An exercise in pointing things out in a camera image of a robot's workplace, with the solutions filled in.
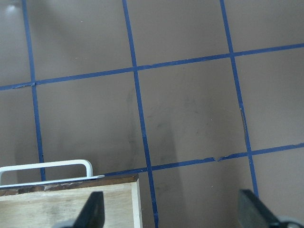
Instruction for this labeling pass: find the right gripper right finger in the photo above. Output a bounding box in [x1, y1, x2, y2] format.
[238, 189, 304, 228]

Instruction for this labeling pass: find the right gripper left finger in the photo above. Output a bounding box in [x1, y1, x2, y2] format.
[53, 191, 105, 228]

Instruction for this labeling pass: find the wooden drawer with white handle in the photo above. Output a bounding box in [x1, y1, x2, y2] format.
[0, 160, 143, 228]

